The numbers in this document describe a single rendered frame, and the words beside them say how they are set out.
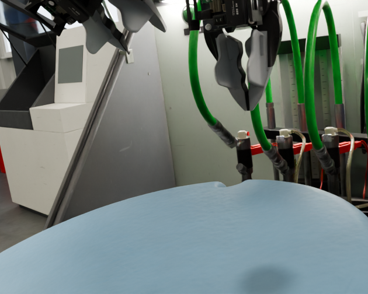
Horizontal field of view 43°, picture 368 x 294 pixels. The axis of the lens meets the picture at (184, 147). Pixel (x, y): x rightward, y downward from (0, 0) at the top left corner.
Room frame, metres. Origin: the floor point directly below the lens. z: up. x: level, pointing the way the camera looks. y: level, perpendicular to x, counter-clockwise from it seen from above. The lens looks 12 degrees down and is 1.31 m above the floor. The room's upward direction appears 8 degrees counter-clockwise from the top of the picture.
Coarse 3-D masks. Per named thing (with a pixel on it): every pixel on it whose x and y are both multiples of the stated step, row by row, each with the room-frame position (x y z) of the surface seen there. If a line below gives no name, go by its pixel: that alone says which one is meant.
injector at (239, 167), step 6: (246, 138) 0.86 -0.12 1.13; (246, 144) 0.86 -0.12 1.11; (240, 150) 0.86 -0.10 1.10; (246, 150) 0.86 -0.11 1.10; (240, 156) 0.86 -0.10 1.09; (246, 156) 0.86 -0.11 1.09; (240, 162) 0.86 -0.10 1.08; (246, 162) 0.86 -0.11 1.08; (240, 168) 0.84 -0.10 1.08; (246, 168) 0.85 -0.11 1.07; (252, 168) 0.87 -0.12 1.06; (246, 174) 0.86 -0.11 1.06
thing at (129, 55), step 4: (104, 0) 1.09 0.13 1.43; (104, 4) 1.09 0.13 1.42; (108, 8) 1.09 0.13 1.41; (108, 12) 1.09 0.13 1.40; (112, 20) 1.10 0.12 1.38; (128, 48) 1.13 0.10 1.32; (120, 52) 1.13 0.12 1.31; (124, 52) 1.13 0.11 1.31; (128, 52) 1.13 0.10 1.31; (132, 52) 1.15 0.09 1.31; (128, 56) 1.13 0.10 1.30; (132, 56) 1.14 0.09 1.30; (128, 60) 1.13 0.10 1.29; (132, 60) 1.14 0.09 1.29
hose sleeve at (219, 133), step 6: (216, 120) 0.76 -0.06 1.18; (210, 126) 0.76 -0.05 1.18; (216, 126) 0.76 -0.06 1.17; (222, 126) 0.77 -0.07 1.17; (216, 132) 0.77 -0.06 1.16; (222, 132) 0.78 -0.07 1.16; (228, 132) 0.79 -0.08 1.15; (222, 138) 0.79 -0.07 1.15; (228, 138) 0.80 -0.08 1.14; (228, 144) 0.81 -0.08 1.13
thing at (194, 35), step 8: (200, 8) 0.75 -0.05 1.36; (192, 32) 0.73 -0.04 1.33; (192, 40) 0.72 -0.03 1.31; (192, 48) 0.72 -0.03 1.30; (192, 56) 0.71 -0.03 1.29; (192, 64) 0.71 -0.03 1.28; (192, 72) 0.71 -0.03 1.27; (192, 80) 0.71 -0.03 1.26; (192, 88) 0.72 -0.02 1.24; (200, 88) 0.72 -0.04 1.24; (200, 96) 0.72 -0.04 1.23; (200, 104) 0.72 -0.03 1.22; (272, 104) 1.04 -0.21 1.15; (200, 112) 0.73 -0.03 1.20; (208, 112) 0.73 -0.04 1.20; (208, 120) 0.74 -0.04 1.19
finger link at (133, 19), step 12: (108, 0) 0.60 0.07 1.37; (120, 0) 0.60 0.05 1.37; (132, 0) 0.61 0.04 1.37; (144, 0) 0.61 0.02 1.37; (120, 12) 0.60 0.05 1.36; (132, 12) 0.61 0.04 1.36; (144, 12) 0.62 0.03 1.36; (156, 12) 0.62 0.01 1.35; (132, 24) 0.60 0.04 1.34; (156, 24) 0.64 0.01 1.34
